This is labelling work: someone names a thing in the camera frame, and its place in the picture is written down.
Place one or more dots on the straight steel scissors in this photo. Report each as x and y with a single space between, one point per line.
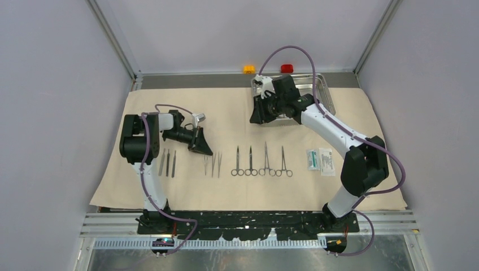
250 170

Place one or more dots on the steel mesh instrument tray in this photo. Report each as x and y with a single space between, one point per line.
304 83

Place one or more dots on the yellow block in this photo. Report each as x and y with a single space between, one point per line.
249 69

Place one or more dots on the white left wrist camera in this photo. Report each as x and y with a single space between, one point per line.
198 118

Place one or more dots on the curved steel scissors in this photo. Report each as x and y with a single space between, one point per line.
237 171

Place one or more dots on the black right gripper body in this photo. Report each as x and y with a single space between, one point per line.
269 107

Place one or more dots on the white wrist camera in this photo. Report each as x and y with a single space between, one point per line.
262 86
198 118

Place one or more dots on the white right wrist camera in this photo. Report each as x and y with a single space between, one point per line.
262 86

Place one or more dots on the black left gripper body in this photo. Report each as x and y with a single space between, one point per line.
191 138

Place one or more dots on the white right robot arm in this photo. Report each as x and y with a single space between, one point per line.
364 160

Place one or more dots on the long steel needle holder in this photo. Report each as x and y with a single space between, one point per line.
266 169

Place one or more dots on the red block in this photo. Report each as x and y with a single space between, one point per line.
287 68

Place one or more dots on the steel scalpel handle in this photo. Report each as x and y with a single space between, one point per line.
161 165
173 165
167 163

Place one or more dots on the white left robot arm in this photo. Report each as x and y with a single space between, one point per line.
140 145

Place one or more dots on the green white sterile packet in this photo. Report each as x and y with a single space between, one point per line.
313 160

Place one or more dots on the steel hemostat clamp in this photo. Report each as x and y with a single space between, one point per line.
283 170

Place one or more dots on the steel tweezers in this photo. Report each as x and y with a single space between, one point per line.
219 159
213 164
205 163

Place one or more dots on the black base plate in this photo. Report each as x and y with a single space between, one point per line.
244 225

